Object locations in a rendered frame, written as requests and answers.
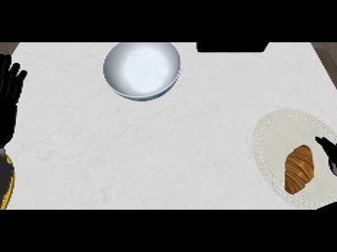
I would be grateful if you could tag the brown croissant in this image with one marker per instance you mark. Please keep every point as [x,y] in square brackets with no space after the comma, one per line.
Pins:
[299,169]

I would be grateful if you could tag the round cream placemat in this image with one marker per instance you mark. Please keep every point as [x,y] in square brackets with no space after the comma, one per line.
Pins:
[283,138]

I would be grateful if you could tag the white bowl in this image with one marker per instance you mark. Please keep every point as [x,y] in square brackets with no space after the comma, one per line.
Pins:
[141,70]

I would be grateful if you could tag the black appliance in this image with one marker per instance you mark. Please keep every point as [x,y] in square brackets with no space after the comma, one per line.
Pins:
[232,47]

